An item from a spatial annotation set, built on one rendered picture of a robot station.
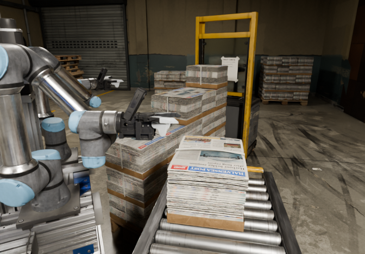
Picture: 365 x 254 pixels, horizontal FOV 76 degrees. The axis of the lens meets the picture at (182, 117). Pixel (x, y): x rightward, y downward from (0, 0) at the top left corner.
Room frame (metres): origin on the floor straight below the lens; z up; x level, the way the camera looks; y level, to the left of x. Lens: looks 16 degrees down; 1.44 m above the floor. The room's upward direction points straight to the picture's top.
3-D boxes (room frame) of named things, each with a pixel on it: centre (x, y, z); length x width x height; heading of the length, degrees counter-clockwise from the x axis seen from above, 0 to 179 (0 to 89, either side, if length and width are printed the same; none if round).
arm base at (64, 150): (1.33, 0.77, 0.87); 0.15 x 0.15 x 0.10
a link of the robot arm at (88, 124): (0.74, 0.31, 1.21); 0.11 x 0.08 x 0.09; 88
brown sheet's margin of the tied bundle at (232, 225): (0.81, -0.09, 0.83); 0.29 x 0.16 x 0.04; 80
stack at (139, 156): (2.00, 0.12, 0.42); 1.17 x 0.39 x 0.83; 148
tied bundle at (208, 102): (2.36, -0.11, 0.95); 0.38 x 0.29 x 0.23; 56
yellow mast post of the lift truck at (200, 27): (3.16, -0.22, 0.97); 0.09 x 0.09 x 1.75; 58
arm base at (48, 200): (0.88, 0.56, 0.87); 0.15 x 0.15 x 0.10
